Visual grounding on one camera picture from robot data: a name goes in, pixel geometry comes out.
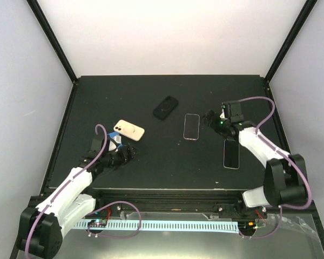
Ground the clear phone case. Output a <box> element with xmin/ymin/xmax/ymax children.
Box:
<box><xmin>183</xmin><ymin>113</ymin><xmax>201</xmax><ymax>141</ymax></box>

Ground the pink phone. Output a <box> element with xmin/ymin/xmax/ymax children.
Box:
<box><xmin>184</xmin><ymin>114</ymin><xmax>200</xmax><ymax>141</ymax></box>

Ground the beige phone case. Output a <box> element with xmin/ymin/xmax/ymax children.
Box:
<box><xmin>113</xmin><ymin>120</ymin><xmax>145</xmax><ymax>141</ymax></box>

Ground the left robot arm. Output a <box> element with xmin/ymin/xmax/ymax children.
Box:
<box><xmin>17</xmin><ymin>136</ymin><xmax>137</xmax><ymax>258</ymax></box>

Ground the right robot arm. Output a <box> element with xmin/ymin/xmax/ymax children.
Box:
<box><xmin>202</xmin><ymin>101</ymin><xmax>313</xmax><ymax>217</ymax></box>

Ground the purple phone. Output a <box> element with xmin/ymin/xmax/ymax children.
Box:
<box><xmin>223</xmin><ymin>140</ymin><xmax>240</xmax><ymax>169</ymax></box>

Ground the black phone case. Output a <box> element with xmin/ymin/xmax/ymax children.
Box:
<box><xmin>153</xmin><ymin>96</ymin><xmax>179</xmax><ymax>120</ymax></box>

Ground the left control board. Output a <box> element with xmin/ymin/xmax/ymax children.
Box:
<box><xmin>87</xmin><ymin>219</ymin><xmax>107</xmax><ymax>228</ymax></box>

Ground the control board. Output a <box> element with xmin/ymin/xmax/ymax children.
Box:
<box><xmin>87</xmin><ymin>219</ymin><xmax>107</xmax><ymax>228</ymax></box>
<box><xmin>241</xmin><ymin>220</ymin><xmax>263</xmax><ymax>229</ymax></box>

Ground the right control board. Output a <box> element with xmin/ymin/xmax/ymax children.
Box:
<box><xmin>241</xmin><ymin>220</ymin><xmax>263</xmax><ymax>229</ymax></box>

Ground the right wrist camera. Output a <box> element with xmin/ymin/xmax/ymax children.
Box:
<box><xmin>220</xmin><ymin>106</ymin><xmax>229</xmax><ymax>120</ymax></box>

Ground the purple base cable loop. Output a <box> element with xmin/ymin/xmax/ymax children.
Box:
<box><xmin>86</xmin><ymin>201</ymin><xmax>143</xmax><ymax>240</ymax></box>

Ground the white slotted cable duct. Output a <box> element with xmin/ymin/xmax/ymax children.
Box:
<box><xmin>73</xmin><ymin>219</ymin><xmax>239</xmax><ymax>234</ymax></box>

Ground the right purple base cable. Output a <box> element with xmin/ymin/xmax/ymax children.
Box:
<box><xmin>239</xmin><ymin>205</ymin><xmax>283</xmax><ymax>240</ymax></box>

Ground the right black frame post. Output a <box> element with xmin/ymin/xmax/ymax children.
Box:
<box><xmin>265</xmin><ymin>0</ymin><xmax>318</xmax><ymax>83</ymax></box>

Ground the black frame post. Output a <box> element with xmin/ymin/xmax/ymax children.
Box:
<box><xmin>26</xmin><ymin>0</ymin><xmax>78</xmax><ymax>83</ymax></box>
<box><xmin>265</xmin><ymin>0</ymin><xmax>318</xmax><ymax>83</ymax></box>

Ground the left black frame post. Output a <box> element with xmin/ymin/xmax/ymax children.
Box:
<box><xmin>26</xmin><ymin>0</ymin><xmax>78</xmax><ymax>83</ymax></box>

